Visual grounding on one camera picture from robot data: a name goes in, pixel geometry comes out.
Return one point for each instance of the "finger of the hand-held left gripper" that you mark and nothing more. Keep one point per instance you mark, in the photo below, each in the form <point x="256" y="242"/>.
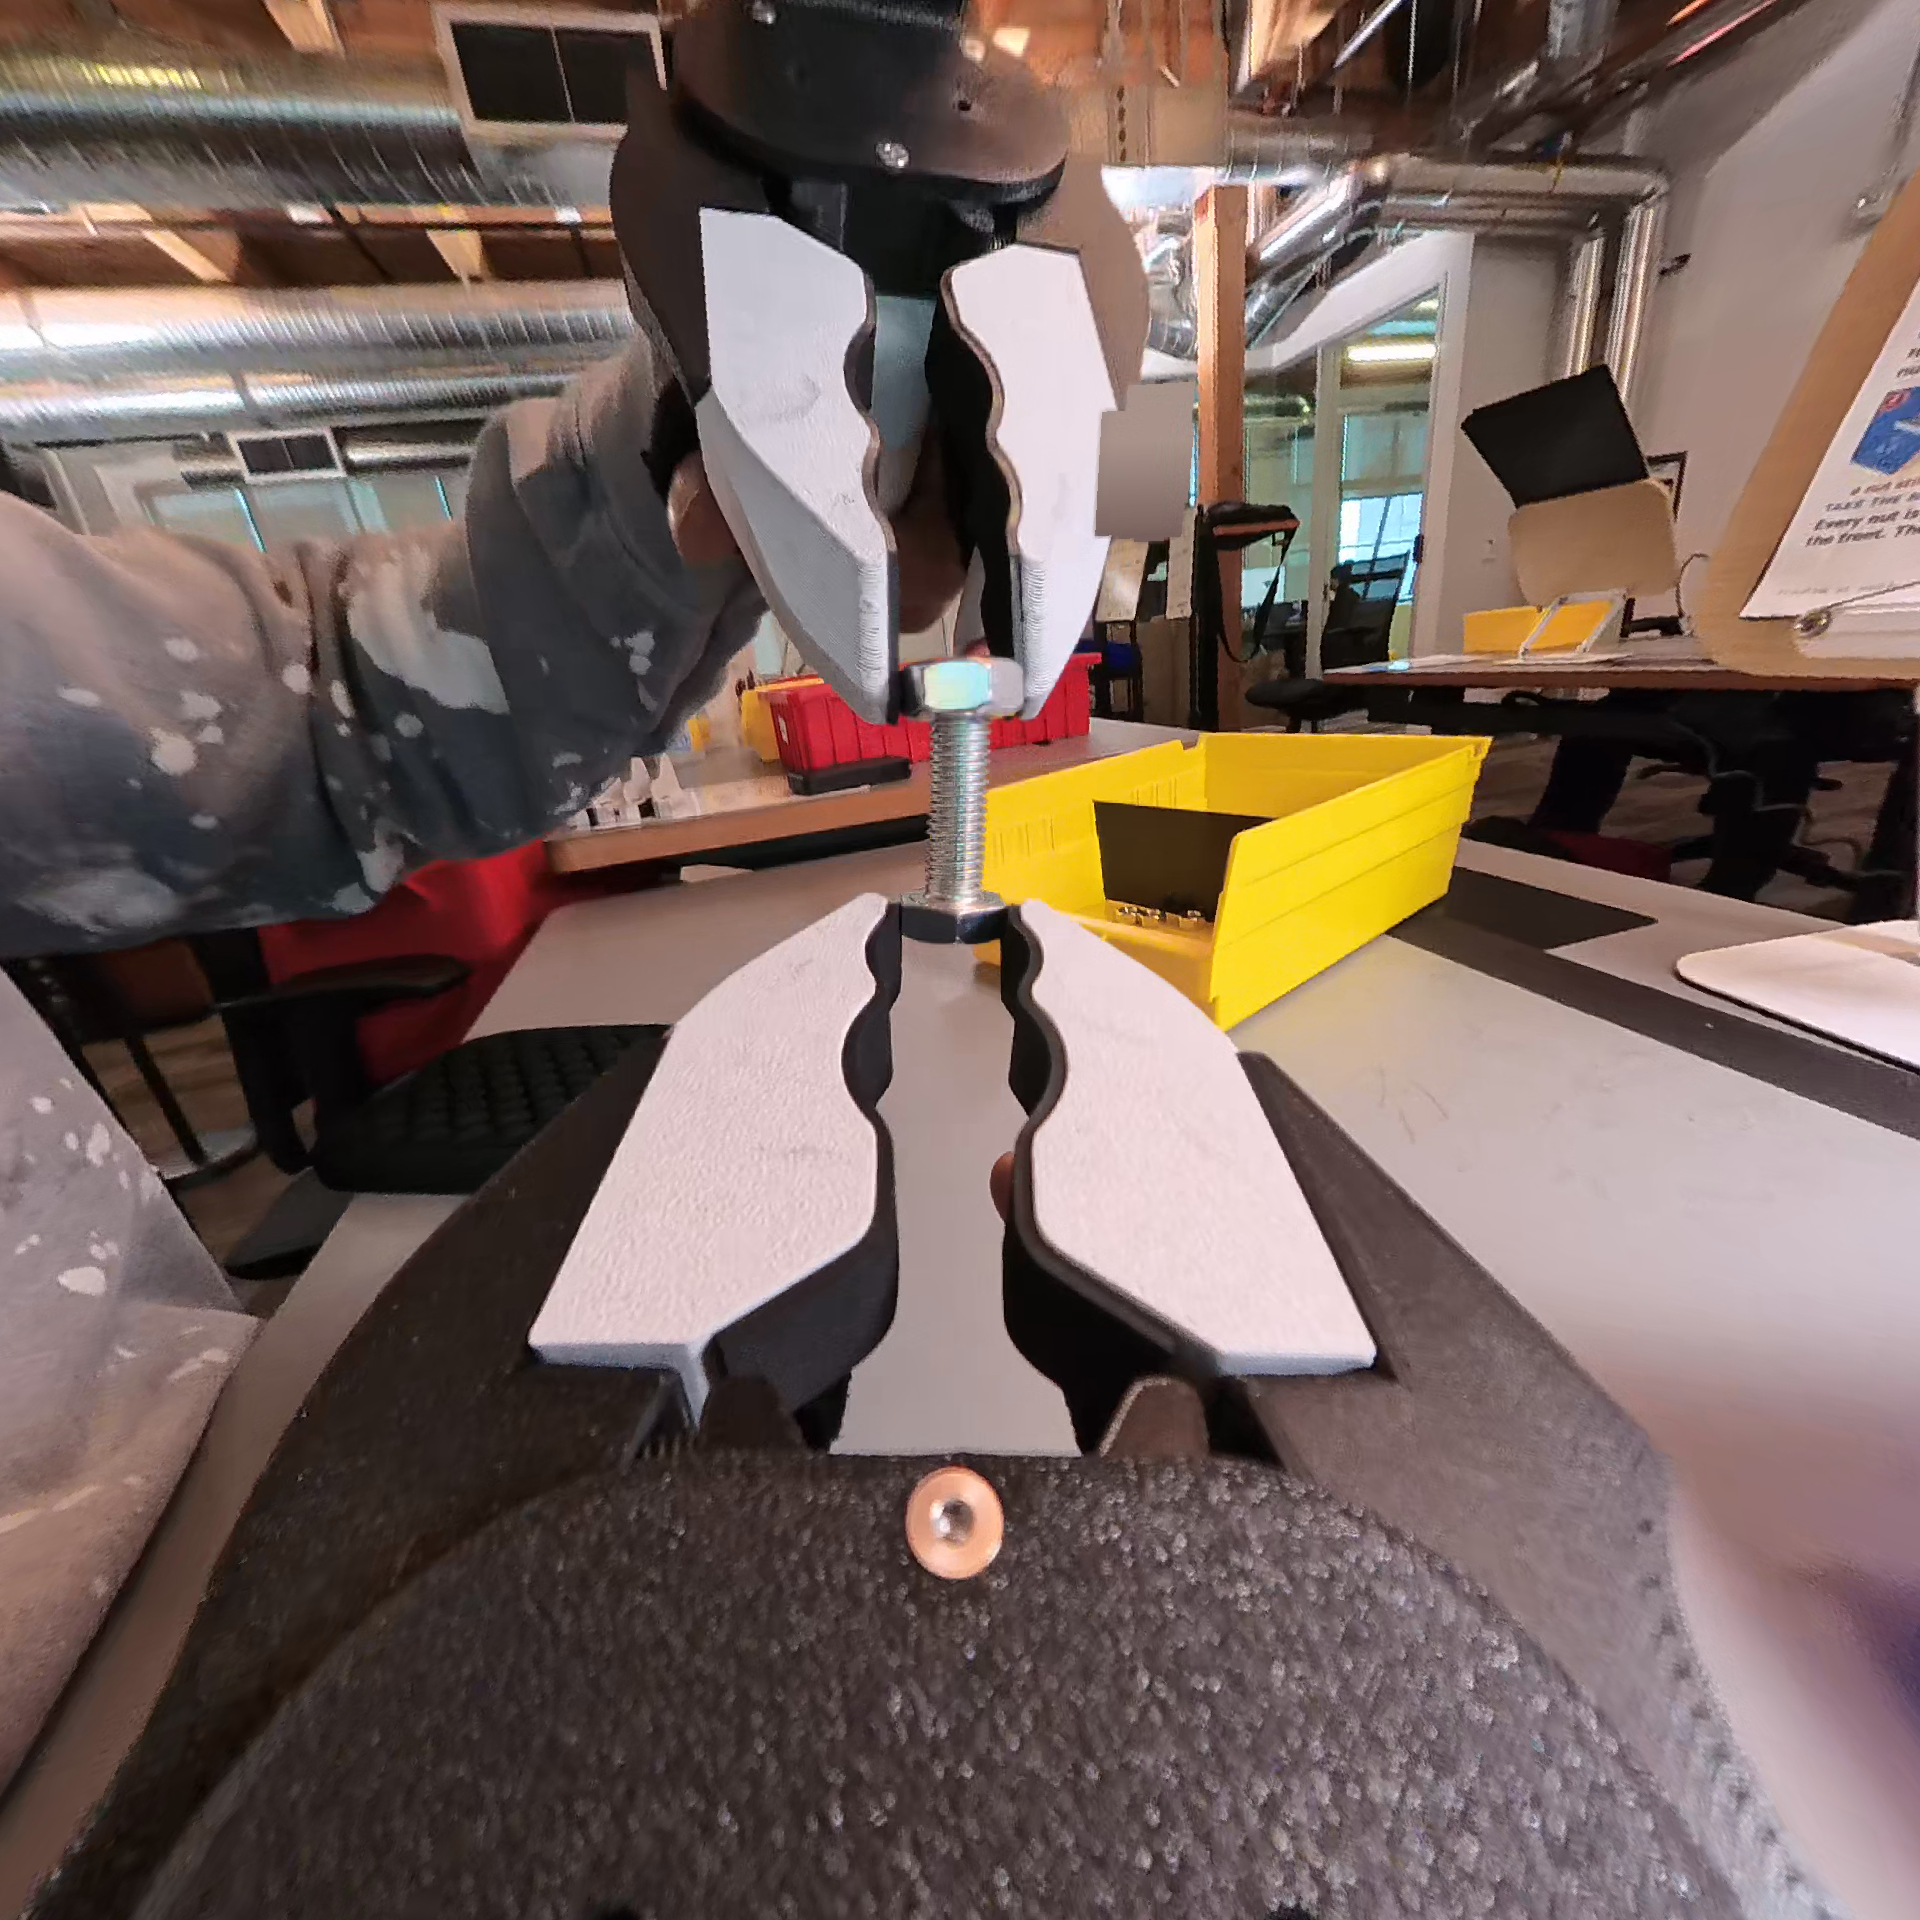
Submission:
<point x="1050" y="450"/>
<point x="776" y="421"/>

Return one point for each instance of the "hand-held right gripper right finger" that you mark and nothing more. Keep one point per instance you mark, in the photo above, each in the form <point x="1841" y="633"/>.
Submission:
<point x="1186" y="1187"/>

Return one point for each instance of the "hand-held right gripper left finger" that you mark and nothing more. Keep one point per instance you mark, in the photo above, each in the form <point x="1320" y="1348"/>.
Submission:
<point x="731" y="1170"/>

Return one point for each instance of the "silver hex bolt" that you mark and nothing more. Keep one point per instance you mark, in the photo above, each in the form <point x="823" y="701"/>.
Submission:
<point x="958" y="809"/>

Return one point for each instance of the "yellow plastic bin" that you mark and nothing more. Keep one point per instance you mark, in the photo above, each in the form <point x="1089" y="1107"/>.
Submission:
<point x="1349" y="840"/>

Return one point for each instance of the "person's left forearm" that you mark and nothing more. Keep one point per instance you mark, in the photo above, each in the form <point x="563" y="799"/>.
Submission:
<point x="302" y="675"/>

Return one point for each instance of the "person's left hand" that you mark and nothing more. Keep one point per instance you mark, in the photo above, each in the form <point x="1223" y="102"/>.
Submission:
<point x="931" y="541"/>

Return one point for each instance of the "person's right hand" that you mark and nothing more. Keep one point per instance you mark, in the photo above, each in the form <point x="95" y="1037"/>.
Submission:
<point x="1002" y="1187"/>

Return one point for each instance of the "black mesh cushion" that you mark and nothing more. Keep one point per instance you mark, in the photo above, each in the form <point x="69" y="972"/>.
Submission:
<point x="495" y="1094"/>

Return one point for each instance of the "yellow plastic tray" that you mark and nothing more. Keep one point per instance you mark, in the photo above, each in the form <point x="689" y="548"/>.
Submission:
<point x="762" y="717"/>

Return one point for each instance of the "red plastic crate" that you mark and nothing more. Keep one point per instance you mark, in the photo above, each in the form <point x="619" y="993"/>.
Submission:
<point x="840" y="726"/>

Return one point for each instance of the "black office chair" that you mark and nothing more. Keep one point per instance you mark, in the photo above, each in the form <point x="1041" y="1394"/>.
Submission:
<point x="1349" y="627"/>

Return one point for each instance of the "red tote bag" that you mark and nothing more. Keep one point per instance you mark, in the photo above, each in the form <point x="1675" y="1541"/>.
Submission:
<point x="449" y="931"/>

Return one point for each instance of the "rack of white printed parts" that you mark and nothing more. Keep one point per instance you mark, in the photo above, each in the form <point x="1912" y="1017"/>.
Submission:
<point x="639" y="792"/>

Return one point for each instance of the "black armrest chair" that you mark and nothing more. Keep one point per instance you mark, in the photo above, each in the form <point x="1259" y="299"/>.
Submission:
<point x="343" y="982"/>

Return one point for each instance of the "small yellow bin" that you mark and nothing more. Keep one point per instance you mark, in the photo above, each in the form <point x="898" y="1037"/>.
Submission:
<point x="1497" y="627"/>

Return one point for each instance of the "red ottoman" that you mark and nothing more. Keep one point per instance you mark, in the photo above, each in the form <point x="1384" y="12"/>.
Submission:
<point x="1603" y="859"/>

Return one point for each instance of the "wooden board on white stand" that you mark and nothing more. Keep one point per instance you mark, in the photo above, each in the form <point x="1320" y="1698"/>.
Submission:
<point x="1586" y="523"/>

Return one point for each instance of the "wooden office desk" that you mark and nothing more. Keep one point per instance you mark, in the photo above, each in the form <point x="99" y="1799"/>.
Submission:
<point x="1646" y="675"/>

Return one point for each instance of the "printed instruction sheet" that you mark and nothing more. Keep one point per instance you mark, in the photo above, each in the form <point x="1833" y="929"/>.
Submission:
<point x="1863" y="492"/>

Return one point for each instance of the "wooden support post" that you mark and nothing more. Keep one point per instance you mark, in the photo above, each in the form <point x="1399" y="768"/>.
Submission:
<point x="1222" y="373"/>

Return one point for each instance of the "silver ventilation duct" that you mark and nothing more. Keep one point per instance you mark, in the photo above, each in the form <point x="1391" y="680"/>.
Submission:
<point x="302" y="328"/>

